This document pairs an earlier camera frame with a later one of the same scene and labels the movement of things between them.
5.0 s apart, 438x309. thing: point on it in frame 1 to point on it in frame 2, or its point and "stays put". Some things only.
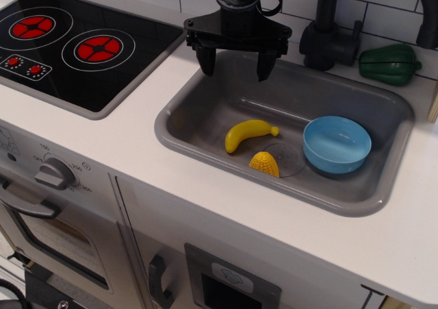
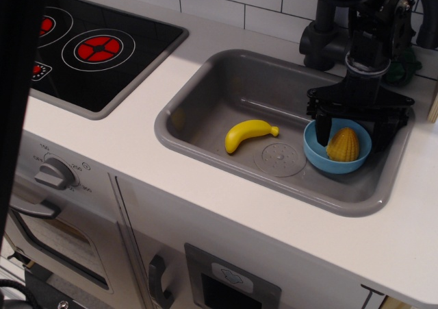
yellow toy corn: (265, 162) to (344, 146)
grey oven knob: (55, 172) stays put
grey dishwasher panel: (215, 283) stays put
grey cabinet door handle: (161, 299) stays put
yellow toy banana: (246, 129) stays put
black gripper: (241, 29) to (360, 96)
